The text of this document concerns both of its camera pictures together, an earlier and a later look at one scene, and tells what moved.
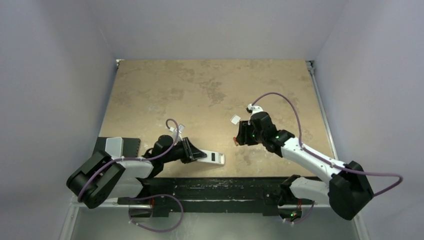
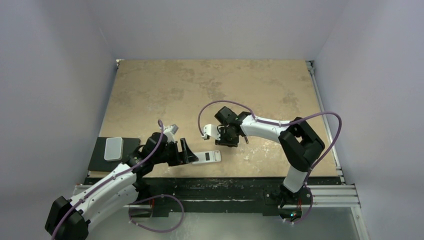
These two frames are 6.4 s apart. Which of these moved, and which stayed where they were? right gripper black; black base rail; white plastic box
Moved: right gripper black
Stayed: white plastic box; black base rail
